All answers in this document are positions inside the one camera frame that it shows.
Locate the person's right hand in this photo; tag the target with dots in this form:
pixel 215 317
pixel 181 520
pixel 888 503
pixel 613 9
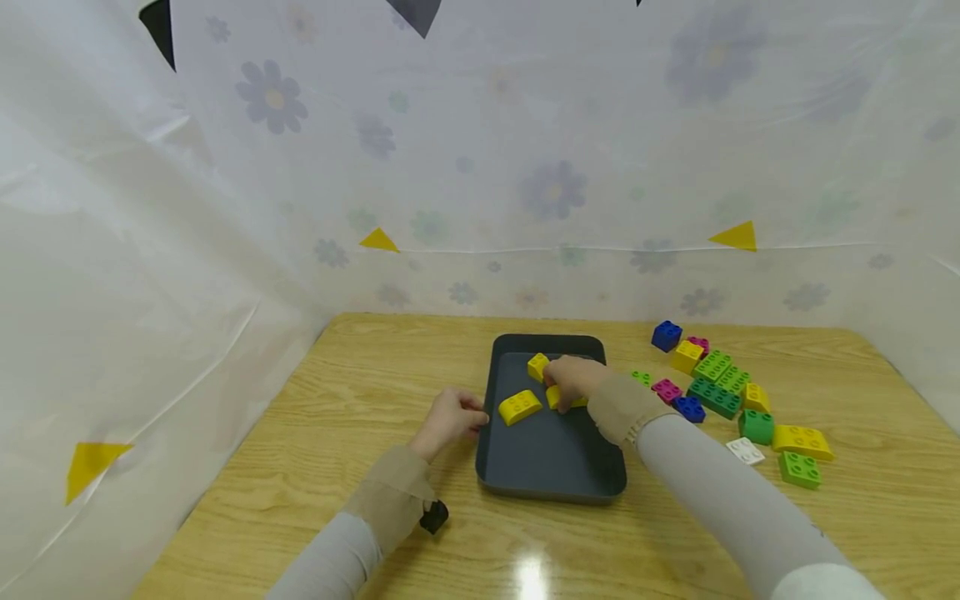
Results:
pixel 581 379

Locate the person's left hand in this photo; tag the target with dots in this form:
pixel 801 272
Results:
pixel 444 422

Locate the person's right fingers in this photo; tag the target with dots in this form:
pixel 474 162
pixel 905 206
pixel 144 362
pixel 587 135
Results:
pixel 559 382

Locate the person's left fingers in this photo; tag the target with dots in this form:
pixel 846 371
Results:
pixel 475 417

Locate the person's left forearm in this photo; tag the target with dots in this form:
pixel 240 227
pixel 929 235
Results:
pixel 367 533

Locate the person's right forearm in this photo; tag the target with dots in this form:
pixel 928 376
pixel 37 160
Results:
pixel 720 492

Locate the small yellow square brick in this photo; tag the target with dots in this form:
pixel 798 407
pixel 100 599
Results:
pixel 537 367

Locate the dark grey plastic tray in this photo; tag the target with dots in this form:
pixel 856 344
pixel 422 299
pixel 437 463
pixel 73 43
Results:
pixel 544 458

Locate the small light green brick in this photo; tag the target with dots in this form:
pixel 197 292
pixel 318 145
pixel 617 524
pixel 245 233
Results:
pixel 641 377

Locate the magenta flat brick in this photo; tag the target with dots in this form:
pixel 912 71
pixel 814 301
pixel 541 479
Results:
pixel 666 390

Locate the black wrist band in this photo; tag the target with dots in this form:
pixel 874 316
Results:
pixel 434 517

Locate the blue square brick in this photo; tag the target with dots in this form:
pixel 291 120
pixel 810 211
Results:
pixel 666 336
pixel 689 408

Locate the long dark green brick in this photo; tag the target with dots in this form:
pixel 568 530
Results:
pixel 714 398

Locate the white flat brick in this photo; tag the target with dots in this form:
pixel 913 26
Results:
pixel 745 451

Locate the dark green square brick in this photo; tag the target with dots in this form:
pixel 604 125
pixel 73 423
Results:
pixel 756 426

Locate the long yellow sloped brick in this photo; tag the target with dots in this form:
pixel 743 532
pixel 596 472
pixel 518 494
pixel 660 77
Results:
pixel 802 442

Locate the light green square brick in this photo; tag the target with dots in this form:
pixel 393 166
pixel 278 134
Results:
pixel 799 469

